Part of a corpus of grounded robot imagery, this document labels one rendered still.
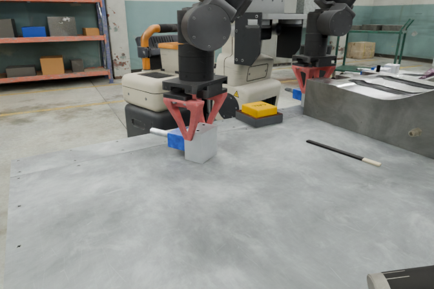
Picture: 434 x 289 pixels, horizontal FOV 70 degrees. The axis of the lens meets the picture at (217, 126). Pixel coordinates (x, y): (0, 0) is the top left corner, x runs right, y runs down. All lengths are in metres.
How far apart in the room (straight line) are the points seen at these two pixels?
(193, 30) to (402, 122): 0.43
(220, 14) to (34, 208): 0.34
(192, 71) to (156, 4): 5.69
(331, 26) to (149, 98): 0.70
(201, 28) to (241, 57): 0.62
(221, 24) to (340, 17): 0.42
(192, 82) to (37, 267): 0.30
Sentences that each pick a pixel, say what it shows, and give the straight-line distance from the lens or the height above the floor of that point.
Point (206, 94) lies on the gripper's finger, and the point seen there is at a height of 0.92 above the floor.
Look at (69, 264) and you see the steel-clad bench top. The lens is 0.37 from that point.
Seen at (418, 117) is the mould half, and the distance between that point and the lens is 0.65.
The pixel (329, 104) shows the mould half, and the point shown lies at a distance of 0.75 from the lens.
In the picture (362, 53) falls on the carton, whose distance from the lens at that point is 8.95.
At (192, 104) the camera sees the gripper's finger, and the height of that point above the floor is 0.91.
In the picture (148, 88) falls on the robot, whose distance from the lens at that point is 1.18.
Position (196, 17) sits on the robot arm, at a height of 1.03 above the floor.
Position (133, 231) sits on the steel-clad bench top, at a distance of 0.39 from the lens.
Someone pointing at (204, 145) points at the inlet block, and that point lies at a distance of 0.51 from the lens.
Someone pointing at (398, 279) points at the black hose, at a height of 0.83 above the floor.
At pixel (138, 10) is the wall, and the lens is 6.06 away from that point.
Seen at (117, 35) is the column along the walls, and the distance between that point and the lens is 5.68.
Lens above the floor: 1.03
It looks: 20 degrees down
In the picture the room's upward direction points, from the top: straight up
